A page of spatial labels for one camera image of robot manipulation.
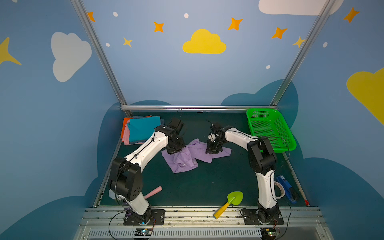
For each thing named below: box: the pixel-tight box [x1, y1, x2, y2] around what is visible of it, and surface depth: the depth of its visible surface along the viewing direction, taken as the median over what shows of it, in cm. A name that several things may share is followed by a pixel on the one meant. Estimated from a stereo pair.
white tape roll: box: [273, 181, 286, 200], surface depth 84 cm
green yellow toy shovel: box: [213, 191, 243, 220], surface depth 80 cm
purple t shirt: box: [161, 138, 232, 174], surface depth 94 cm
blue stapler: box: [276, 175, 297, 204], surface depth 83 cm
